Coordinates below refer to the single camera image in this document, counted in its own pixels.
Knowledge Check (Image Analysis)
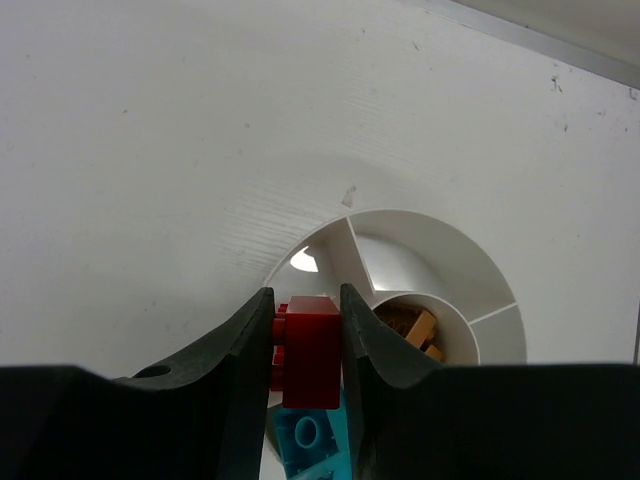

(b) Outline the aluminium rail on right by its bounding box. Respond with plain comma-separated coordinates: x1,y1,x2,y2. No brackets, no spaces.
423,1,639,90

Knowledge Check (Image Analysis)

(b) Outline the large red lego brick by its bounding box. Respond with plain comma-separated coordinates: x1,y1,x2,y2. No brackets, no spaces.
270,296,342,410

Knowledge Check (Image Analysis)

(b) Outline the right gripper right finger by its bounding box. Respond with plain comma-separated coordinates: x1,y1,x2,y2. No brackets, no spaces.
340,284,639,479

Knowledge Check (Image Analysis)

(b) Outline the brown lego brick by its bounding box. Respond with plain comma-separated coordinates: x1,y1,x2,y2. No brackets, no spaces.
374,303,445,362

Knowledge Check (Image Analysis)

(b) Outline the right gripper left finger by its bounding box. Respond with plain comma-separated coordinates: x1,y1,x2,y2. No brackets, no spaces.
1,288,275,479

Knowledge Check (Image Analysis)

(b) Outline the teal lego brick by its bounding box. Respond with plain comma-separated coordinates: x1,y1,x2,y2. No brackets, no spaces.
270,394,353,479

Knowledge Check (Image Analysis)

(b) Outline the white round divided container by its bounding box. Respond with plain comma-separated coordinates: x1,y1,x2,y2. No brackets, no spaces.
265,210,527,365

